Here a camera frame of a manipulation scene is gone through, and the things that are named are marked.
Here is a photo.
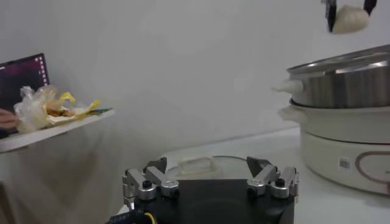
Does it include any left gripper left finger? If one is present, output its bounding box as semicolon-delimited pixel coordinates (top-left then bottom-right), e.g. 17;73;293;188
121;156;180;211

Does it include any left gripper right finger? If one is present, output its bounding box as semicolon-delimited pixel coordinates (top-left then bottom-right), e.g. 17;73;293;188
246;156;301;203

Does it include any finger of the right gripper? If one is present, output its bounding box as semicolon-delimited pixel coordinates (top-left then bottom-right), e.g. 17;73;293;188
363;0;378;16
321;0;338;33

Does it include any white steamed baozi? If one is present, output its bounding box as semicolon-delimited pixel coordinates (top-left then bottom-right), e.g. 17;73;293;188
331;4;371;35

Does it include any glass lid with white handle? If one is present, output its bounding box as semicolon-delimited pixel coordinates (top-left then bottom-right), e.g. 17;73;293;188
164;155;257;181

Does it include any perforated steel steamer basket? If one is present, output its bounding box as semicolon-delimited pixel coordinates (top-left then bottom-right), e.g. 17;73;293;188
272;44;390;110

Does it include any bystander bare hand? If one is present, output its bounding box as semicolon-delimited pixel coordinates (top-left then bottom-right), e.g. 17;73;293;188
0;108;19;130

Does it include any white electric cooking pot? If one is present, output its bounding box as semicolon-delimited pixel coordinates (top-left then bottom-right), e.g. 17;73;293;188
278;103;390;195

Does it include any white side table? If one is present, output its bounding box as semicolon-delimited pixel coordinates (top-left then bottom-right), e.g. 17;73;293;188
0;108;116;155

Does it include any clear bag with yellow wrapper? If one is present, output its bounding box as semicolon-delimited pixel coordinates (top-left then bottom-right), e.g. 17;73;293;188
13;85;101;134

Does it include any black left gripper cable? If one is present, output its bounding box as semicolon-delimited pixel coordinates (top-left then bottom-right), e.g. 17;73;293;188
106;209;157;224

